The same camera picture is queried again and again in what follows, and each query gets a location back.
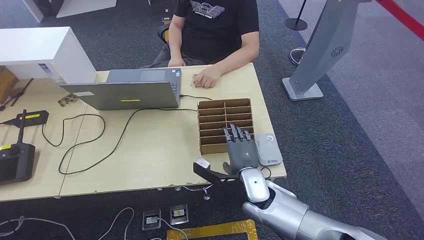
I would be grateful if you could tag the person's left hand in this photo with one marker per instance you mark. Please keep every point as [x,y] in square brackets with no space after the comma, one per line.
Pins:
[208,78]

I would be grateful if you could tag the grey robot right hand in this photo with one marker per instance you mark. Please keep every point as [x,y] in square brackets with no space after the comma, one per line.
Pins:
[243,154]

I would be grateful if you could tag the person's right hand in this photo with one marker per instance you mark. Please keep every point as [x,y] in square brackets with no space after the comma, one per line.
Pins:
[176,63]

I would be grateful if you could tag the ID card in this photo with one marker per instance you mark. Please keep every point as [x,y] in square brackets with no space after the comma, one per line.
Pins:
[194,80]

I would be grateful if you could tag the cardboard slot organizer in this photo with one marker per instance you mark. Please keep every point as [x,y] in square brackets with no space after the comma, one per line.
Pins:
[212,149]

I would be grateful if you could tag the person's right forearm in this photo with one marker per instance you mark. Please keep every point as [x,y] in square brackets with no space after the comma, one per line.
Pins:
[175,43]

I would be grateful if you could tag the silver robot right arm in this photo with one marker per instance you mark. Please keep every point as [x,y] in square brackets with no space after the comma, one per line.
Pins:
[281,212]

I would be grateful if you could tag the person's left forearm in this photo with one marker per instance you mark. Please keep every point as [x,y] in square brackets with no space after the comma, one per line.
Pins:
[238,56]

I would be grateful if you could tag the grey card reader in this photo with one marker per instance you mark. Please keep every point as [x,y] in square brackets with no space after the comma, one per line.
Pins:
[269,150]

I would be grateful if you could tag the person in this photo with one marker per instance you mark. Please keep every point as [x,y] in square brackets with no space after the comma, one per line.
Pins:
[215,33]

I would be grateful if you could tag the small floor box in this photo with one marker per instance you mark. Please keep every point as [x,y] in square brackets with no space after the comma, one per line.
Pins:
[166,20]

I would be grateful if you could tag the grey laptop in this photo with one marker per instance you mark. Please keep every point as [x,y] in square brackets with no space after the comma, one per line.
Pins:
[132,94]

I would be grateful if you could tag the floor socket with yellow label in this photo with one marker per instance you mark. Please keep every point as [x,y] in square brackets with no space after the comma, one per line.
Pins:
[179,213]

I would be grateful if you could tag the chrome stanchion base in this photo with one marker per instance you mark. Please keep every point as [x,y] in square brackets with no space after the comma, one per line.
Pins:
[295,56]

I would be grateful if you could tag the white furniture panel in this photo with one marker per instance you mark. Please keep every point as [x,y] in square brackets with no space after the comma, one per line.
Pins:
[86,8]

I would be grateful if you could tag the floor socket with white plug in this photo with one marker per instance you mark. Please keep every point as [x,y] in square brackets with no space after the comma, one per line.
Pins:
[151,219]

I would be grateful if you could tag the silver kiosk stand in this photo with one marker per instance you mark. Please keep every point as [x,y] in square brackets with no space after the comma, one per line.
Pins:
[324,49]

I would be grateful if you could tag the white cabinet box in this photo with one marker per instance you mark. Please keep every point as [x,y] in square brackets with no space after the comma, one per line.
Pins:
[39,46]

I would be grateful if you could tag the black power adapter yellow label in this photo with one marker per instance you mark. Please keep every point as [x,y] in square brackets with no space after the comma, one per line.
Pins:
[30,117]

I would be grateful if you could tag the small black tripod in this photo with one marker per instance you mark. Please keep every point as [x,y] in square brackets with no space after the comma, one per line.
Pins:
[18,93]

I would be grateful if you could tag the brown wooden box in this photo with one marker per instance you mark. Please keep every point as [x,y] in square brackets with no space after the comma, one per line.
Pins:
[6,82]

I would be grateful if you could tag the black remote controller with antenna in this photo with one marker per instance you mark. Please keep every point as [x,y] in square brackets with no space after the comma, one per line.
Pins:
[16,162]

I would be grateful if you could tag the red strip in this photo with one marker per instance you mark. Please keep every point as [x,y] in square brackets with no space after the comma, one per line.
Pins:
[400,15]

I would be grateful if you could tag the right wrist camera on black bracket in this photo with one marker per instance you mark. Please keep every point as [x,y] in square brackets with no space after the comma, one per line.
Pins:
[208,172]

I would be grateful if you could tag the yellow tape frame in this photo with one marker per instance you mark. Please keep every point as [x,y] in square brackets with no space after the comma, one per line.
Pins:
[215,229]

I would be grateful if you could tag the black stanchion post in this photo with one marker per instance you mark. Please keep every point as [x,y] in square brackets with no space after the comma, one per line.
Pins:
[297,24]

